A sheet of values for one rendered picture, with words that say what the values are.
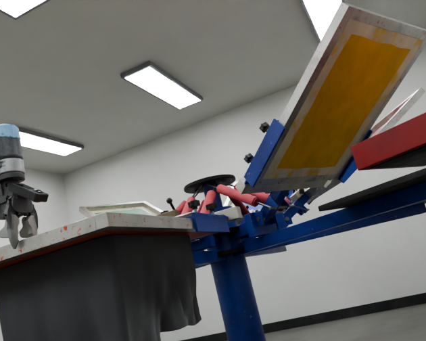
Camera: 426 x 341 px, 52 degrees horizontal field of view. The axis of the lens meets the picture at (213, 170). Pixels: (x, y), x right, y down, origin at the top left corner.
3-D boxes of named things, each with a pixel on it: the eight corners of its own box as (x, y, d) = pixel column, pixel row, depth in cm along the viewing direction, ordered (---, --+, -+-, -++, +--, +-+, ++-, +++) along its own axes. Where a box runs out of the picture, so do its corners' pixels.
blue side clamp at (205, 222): (198, 231, 151) (193, 212, 153) (185, 235, 153) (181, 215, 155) (230, 232, 179) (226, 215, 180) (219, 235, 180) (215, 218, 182)
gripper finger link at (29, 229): (28, 249, 128) (17, 219, 128) (43, 244, 126) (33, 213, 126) (20, 252, 125) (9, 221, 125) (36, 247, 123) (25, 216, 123)
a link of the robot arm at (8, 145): (9, 134, 136) (24, 124, 131) (13, 168, 133) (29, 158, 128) (-16, 130, 129) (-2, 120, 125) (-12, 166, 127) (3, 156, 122)
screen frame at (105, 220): (109, 226, 108) (106, 211, 109) (-54, 278, 128) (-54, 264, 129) (227, 229, 180) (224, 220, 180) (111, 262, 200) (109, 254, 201)
